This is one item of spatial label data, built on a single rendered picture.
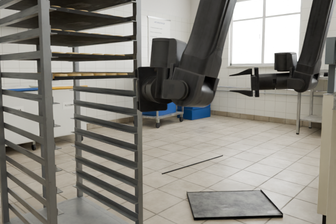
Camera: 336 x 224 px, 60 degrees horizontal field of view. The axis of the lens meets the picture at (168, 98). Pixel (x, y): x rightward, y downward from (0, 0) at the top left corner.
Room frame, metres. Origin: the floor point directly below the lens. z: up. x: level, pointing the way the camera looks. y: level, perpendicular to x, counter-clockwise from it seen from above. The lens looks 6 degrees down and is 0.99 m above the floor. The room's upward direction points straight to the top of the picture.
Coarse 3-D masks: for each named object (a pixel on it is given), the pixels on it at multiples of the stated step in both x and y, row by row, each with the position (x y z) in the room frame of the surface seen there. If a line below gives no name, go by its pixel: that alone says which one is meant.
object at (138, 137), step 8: (136, 0) 1.42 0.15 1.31; (136, 8) 1.42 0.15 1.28; (136, 16) 1.42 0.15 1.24; (136, 24) 1.42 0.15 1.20; (136, 32) 1.42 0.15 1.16; (136, 48) 1.42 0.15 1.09; (136, 64) 1.42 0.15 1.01; (136, 120) 1.42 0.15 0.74; (136, 136) 1.42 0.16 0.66; (136, 152) 1.42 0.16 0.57; (136, 160) 1.42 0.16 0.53; (136, 176) 1.42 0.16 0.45; (136, 192) 1.43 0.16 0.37; (136, 208) 1.43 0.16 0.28
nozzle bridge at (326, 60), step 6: (330, 42) 1.74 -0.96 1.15; (330, 48) 1.74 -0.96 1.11; (330, 54) 1.74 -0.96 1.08; (324, 60) 1.76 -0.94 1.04; (330, 60) 1.73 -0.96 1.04; (330, 66) 1.83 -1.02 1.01; (330, 72) 1.83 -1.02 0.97; (330, 78) 1.82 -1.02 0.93; (330, 84) 1.82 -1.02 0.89; (330, 90) 1.82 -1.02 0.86
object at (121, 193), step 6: (78, 168) 1.84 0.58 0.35; (78, 174) 1.80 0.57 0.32; (84, 174) 1.78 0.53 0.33; (90, 174) 1.73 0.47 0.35; (90, 180) 1.70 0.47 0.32; (96, 180) 1.68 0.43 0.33; (102, 180) 1.64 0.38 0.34; (102, 186) 1.61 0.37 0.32; (108, 186) 1.59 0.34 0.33; (114, 186) 1.55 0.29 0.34; (114, 192) 1.53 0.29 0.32; (120, 192) 1.52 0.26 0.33; (126, 192) 1.48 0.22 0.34; (126, 198) 1.46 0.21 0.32; (132, 198) 1.44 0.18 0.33
